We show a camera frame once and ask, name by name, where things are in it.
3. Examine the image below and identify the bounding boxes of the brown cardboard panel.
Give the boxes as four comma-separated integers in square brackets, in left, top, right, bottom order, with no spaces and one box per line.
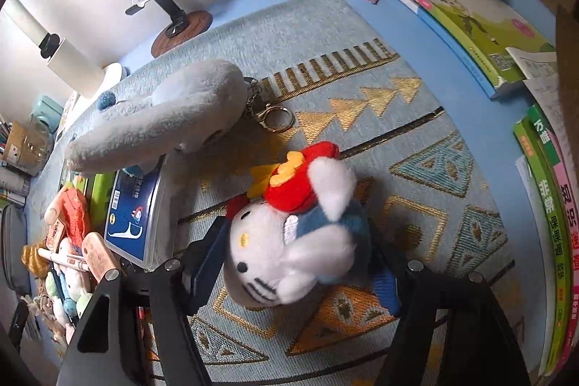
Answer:
[554,4,579,170]

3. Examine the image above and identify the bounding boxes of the clear floss pick box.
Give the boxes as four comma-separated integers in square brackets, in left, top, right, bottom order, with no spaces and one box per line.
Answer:
[103,151,184,270]

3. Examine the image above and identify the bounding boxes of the pink spine textbook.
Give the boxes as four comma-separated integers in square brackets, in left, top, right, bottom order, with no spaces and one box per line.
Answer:
[527,103,579,369]

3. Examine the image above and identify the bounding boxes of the green spine textbook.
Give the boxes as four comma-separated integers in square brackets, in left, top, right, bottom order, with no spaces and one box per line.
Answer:
[513,117,571,377]

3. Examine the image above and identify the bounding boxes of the glass jar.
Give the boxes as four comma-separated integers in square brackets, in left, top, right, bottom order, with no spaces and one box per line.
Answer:
[20,115,57,172]

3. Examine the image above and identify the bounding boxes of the grey plush elephant keychain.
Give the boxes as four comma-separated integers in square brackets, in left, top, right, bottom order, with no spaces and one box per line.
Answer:
[64,59,296,178]

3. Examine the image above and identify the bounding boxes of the red orange plush charm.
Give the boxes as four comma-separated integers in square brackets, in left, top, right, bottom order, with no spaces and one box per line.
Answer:
[45,186,93,253]

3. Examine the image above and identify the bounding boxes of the white cat plush red bow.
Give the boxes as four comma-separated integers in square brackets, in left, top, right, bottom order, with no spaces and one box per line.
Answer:
[224,141,372,309]

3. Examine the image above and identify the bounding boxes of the green cartoon cover book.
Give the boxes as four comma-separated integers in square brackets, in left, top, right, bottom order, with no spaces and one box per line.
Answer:
[416,0,558,99]

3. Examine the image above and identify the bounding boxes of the mint green container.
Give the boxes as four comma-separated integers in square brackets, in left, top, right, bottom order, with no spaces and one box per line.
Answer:
[31,94,65,131]

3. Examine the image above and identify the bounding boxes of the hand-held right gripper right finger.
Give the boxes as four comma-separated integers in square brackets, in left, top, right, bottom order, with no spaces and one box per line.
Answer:
[368,243,532,386]

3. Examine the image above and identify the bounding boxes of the white desk lamp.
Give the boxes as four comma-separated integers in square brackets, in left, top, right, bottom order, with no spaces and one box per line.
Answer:
[0,0,130,99]

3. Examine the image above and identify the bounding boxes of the brown cardboard box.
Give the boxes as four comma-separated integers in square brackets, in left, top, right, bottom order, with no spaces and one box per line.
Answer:
[2,121,46,176]

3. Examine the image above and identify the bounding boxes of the loose paper sheets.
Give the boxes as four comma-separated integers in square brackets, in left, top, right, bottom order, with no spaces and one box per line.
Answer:
[506,46,562,129]

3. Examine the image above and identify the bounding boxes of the grey zip pouch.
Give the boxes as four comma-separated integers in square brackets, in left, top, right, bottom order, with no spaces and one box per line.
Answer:
[0,205,33,307]

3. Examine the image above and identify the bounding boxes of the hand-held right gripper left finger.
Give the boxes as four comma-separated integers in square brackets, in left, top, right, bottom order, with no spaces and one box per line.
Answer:
[56,216,227,386]

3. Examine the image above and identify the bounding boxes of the golden ornament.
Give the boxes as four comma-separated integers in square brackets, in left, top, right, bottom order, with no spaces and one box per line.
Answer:
[21,243,51,278]

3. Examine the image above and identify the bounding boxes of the patterned blue-grey table mat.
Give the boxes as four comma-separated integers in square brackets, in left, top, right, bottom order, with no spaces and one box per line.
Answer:
[27,0,521,386]

